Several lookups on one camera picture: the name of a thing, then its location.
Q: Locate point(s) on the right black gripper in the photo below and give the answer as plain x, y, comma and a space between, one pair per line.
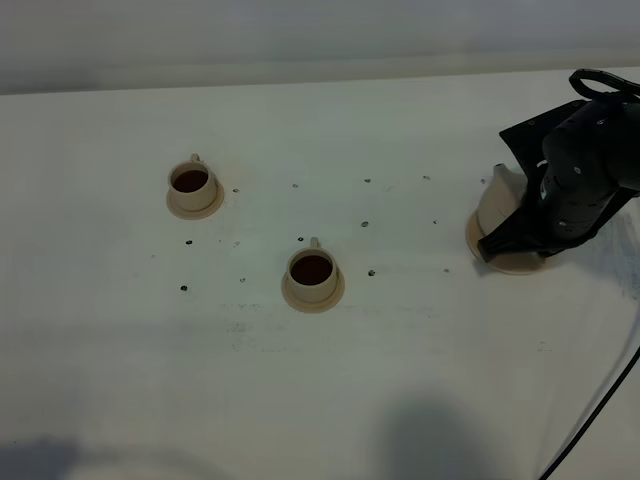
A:
581, 161

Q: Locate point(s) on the far beige teacup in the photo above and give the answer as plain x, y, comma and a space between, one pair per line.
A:
192, 186

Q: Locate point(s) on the beige teacup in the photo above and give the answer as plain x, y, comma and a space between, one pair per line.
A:
192, 186
311, 275

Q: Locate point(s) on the near beige teacup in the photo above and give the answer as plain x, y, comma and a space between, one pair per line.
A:
311, 275

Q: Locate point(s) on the beige teapot saucer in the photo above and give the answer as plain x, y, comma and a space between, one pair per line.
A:
511, 264

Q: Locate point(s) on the beige teapot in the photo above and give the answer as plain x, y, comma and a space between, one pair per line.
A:
501, 198

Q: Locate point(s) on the near beige saucer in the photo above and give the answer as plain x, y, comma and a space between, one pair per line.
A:
313, 307

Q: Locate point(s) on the far beige saucer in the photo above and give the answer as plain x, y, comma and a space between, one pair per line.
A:
198, 204

